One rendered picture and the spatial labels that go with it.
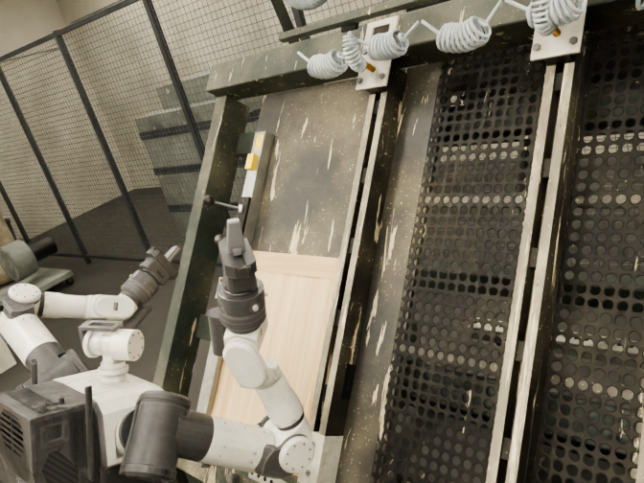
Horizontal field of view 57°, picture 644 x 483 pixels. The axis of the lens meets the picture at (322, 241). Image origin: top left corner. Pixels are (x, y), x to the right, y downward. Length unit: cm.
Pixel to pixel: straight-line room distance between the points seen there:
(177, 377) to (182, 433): 91
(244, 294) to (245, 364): 14
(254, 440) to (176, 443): 16
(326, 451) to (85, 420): 56
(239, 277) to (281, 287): 68
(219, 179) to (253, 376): 106
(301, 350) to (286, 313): 12
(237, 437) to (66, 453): 32
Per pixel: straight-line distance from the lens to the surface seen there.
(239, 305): 108
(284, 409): 124
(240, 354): 113
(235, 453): 123
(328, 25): 153
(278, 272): 172
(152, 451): 115
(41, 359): 157
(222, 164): 210
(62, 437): 125
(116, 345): 132
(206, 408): 186
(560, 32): 134
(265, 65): 194
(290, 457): 126
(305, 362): 160
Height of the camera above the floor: 193
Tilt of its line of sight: 20 degrees down
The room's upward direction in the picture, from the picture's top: 17 degrees counter-clockwise
